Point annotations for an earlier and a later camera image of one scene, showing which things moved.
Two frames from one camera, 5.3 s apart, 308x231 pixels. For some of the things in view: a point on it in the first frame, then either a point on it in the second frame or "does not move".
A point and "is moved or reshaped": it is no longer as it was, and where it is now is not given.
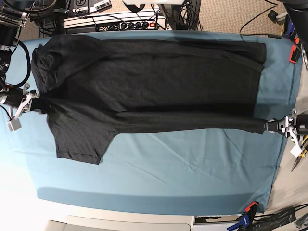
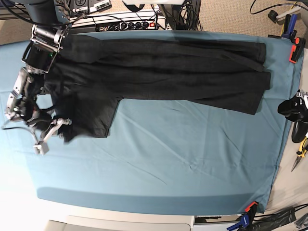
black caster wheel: x=272 y=15 does not move
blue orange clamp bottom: x=246 y=222 does not move
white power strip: x=137 y=25 does not move
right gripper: x=291 y=125 to x=296 y=109
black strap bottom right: x=274 y=219 does not move
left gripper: x=20 y=99 to x=48 y=125
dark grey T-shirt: x=92 y=88 is moved or reshaped
